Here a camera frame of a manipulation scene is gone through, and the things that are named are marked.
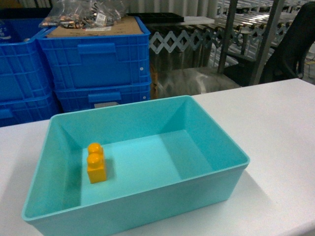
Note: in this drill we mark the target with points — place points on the black tray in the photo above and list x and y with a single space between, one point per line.
158 18

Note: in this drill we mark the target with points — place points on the clear bag of parts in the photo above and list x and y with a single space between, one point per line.
82 14

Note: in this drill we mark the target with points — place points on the expandable roller conveyor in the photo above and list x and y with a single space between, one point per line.
248 28

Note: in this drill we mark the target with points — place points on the blue crate top right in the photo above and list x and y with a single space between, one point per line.
91 58

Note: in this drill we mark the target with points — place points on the white foam board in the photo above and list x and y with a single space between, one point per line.
188 20

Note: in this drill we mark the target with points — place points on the light blue plastic bin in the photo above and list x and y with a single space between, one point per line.
163 157

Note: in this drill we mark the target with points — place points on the yellow two-stud toy block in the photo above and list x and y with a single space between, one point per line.
96 163

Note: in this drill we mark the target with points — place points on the brown cardboard sheet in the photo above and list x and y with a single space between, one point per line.
98 27

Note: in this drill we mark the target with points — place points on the blue crate top middle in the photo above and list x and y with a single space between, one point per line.
24 70

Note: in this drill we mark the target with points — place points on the blue crate bottom middle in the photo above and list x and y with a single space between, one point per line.
29 110

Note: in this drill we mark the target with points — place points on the blue crate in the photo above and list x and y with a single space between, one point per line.
29 110
91 58
89 98
24 70

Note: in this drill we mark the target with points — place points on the blue crate bottom right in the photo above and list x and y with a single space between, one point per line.
89 98

